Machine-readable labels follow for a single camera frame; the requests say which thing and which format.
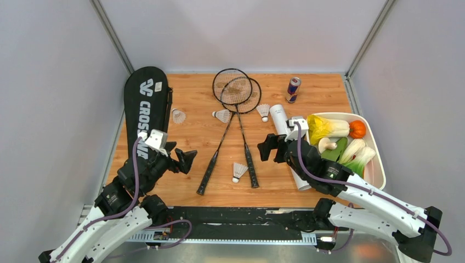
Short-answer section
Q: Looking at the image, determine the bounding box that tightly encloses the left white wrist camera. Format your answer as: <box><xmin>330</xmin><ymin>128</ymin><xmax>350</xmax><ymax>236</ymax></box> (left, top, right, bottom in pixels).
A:
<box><xmin>138</xmin><ymin>129</ymin><xmax>168</xmax><ymax>157</ymax></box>

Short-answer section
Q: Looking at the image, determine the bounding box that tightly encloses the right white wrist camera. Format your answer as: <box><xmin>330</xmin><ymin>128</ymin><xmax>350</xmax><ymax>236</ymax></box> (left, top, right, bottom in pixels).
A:
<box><xmin>285</xmin><ymin>116</ymin><xmax>309</xmax><ymax>141</ymax></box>

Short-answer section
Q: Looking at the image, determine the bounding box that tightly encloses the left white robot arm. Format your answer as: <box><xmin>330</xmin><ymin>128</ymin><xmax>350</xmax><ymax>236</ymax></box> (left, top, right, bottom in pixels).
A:
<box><xmin>38</xmin><ymin>142</ymin><xmax>197</xmax><ymax>262</ymax></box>

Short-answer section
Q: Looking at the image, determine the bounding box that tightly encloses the white plastic basin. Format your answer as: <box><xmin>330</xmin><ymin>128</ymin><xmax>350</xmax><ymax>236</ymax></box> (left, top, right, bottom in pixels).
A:
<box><xmin>311</xmin><ymin>112</ymin><xmax>385</xmax><ymax>190</ymax></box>

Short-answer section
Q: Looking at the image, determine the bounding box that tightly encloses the black badminton racket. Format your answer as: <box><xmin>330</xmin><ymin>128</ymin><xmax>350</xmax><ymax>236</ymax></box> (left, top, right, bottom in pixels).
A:
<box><xmin>196</xmin><ymin>68</ymin><xmax>261</xmax><ymax>195</ymax></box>
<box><xmin>212</xmin><ymin>68</ymin><xmax>260</xmax><ymax>189</ymax></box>

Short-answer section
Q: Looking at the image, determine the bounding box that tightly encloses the white shuttlecock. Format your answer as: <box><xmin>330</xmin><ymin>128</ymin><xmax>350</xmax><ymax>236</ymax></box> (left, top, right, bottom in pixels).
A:
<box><xmin>212</xmin><ymin>109</ymin><xmax>231</xmax><ymax>123</ymax></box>
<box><xmin>232</xmin><ymin>162</ymin><xmax>248</xmax><ymax>184</ymax></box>
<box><xmin>172</xmin><ymin>108</ymin><xmax>186</xmax><ymax>124</ymax></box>
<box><xmin>256</xmin><ymin>104</ymin><xmax>270</xmax><ymax>122</ymax></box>

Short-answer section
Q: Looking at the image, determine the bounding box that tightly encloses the black Crossway racket bag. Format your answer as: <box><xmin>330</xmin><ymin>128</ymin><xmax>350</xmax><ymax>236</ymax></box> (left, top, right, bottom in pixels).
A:
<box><xmin>123</xmin><ymin>66</ymin><xmax>173</xmax><ymax>157</ymax></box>

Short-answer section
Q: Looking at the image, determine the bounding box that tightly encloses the black badminton racket rear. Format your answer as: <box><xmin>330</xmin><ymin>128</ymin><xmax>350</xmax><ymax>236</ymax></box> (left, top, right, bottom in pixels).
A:
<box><xmin>196</xmin><ymin>68</ymin><xmax>261</xmax><ymax>195</ymax></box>

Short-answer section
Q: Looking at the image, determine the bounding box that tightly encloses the green leaf vegetable toy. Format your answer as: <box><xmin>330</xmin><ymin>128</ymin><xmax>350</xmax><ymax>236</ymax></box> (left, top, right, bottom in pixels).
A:
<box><xmin>321</xmin><ymin>138</ymin><xmax>348</xmax><ymax>161</ymax></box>

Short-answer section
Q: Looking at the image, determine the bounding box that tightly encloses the red blue drink can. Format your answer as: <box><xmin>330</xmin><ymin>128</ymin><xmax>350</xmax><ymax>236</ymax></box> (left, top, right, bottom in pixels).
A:
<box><xmin>285</xmin><ymin>77</ymin><xmax>302</xmax><ymax>104</ymax></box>

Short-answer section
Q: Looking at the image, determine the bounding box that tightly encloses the white green bok choy toy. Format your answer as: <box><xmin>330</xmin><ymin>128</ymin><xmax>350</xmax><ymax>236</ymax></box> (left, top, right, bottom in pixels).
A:
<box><xmin>343</xmin><ymin>146</ymin><xmax>376</xmax><ymax>178</ymax></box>

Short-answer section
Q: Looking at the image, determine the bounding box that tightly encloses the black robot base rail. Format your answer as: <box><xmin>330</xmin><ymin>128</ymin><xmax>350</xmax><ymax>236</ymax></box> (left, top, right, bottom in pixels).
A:
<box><xmin>143</xmin><ymin>197</ymin><xmax>350</xmax><ymax>251</ymax></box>

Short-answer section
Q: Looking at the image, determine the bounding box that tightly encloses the black badminton racket front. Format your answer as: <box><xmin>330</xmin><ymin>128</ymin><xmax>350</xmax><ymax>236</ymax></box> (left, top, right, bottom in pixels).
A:
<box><xmin>212</xmin><ymin>68</ymin><xmax>260</xmax><ymax>189</ymax></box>

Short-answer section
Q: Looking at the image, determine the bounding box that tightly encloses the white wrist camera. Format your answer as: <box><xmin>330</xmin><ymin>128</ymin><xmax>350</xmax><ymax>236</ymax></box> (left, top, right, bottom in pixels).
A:
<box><xmin>138</xmin><ymin>129</ymin><xmax>168</xmax><ymax>157</ymax></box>
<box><xmin>285</xmin><ymin>116</ymin><xmax>309</xmax><ymax>141</ymax></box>

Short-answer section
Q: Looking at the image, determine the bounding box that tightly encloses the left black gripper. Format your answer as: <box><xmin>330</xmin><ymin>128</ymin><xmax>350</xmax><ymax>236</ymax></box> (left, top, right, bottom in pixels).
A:
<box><xmin>139</xmin><ymin>141</ymin><xmax>198</xmax><ymax>195</ymax></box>

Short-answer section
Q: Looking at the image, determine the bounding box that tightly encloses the white shuttlecock tube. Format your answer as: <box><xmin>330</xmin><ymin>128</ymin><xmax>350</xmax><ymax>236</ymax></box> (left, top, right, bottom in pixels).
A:
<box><xmin>270</xmin><ymin>104</ymin><xmax>311</xmax><ymax>191</ymax></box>

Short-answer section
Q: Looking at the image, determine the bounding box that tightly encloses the yellow napa cabbage toy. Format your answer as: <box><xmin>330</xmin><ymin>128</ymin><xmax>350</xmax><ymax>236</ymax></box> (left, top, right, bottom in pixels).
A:
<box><xmin>307</xmin><ymin>115</ymin><xmax>350</xmax><ymax>145</ymax></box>

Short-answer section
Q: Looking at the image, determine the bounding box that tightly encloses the small orange pumpkin toy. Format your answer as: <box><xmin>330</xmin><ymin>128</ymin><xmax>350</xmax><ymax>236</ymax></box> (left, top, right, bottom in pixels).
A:
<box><xmin>349</xmin><ymin>120</ymin><xmax>366</xmax><ymax>139</ymax></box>

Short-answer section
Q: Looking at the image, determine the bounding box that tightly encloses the beige mushroom toy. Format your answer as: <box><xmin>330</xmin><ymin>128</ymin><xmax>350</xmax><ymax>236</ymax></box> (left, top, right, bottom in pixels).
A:
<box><xmin>317</xmin><ymin>137</ymin><xmax>337</xmax><ymax>153</ymax></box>

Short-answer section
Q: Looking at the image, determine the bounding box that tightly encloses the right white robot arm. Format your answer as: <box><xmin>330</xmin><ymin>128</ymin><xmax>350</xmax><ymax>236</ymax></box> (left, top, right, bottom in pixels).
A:
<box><xmin>258</xmin><ymin>134</ymin><xmax>452</xmax><ymax>262</ymax></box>

